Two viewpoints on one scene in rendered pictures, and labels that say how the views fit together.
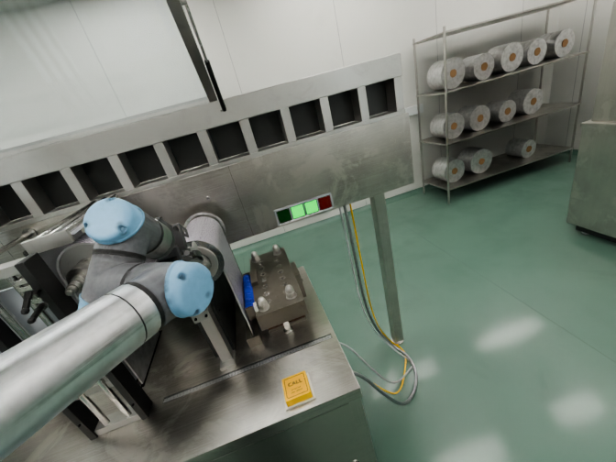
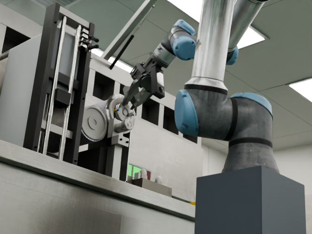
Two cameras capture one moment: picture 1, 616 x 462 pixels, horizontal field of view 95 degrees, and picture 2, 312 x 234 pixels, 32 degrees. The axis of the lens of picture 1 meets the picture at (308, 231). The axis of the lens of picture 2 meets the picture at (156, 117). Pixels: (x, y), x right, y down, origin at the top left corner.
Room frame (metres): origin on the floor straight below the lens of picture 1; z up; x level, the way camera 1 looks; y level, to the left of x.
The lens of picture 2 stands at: (-0.78, 1.35, 0.51)
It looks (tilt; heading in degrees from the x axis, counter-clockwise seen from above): 22 degrees up; 322
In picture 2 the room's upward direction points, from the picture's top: 4 degrees clockwise
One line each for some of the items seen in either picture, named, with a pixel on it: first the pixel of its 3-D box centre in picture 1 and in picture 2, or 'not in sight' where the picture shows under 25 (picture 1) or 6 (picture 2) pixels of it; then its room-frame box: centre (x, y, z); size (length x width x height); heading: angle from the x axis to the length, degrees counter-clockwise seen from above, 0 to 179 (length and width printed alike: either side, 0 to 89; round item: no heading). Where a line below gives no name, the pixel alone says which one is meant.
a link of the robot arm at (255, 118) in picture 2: not in sight; (248, 121); (0.14, 0.32, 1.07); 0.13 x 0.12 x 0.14; 65
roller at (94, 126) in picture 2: not in sight; (70, 129); (0.84, 0.47, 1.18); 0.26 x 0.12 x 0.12; 8
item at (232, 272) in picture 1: (235, 276); (106, 160); (0.86, 0.29, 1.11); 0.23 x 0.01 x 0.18; 8
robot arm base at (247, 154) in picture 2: not in sight; (250, 162); (0.13, 0.31, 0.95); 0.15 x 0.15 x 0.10
